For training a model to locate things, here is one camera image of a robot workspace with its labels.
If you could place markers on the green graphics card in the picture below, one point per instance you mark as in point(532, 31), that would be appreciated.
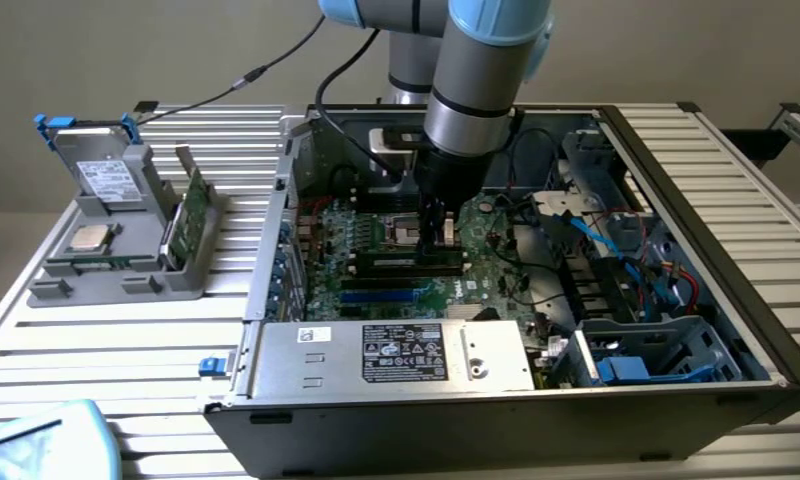
point(196, 210)

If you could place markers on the silver hard disk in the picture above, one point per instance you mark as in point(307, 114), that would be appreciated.
point(109, 175)

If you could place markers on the green motherboard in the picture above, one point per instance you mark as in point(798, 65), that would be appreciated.
point(440, 290)

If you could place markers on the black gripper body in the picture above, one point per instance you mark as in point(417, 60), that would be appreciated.
point(450, 175)

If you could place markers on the blue disk carrier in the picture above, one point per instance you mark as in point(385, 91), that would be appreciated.
point(60, 122)

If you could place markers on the blue expansion slot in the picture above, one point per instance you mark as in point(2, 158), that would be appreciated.
point(373, 296)

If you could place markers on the grey metal drive cage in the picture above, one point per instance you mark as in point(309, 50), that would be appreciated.
point(594, 160)

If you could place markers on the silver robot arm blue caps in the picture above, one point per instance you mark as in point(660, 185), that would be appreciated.
point(474, 75)

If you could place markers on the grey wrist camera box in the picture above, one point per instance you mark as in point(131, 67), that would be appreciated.
point(381, 152)

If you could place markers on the open black PC case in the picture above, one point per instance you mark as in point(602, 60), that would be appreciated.
point(440, 440)

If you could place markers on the silver chipset heat sink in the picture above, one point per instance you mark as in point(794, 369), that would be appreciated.
point(470, 313)

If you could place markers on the metal CPU socket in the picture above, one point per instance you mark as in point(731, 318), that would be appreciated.
point(400, 232)

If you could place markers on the black fan shroud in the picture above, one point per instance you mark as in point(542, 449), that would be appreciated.
point(600, 295)

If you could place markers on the round coin battery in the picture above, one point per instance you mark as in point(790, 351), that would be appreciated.
point(486, 204)

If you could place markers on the grey parts rack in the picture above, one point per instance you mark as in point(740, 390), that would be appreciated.
point(100, 295)

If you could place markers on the blue case latch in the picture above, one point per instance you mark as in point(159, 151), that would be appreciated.
point(213, 366)

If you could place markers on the silver power supply unit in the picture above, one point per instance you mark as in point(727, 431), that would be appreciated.
point(347, 365)

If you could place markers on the black expansion slot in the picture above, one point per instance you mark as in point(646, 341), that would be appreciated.
point(380, 284)

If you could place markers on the green RAM stick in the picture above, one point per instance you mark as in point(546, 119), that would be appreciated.
point(387, 259)

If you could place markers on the silver CPU chip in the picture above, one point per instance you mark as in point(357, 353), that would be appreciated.
point(92, 237)

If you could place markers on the grey metal disk bay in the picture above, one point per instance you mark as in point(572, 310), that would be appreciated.
point(680, 345)

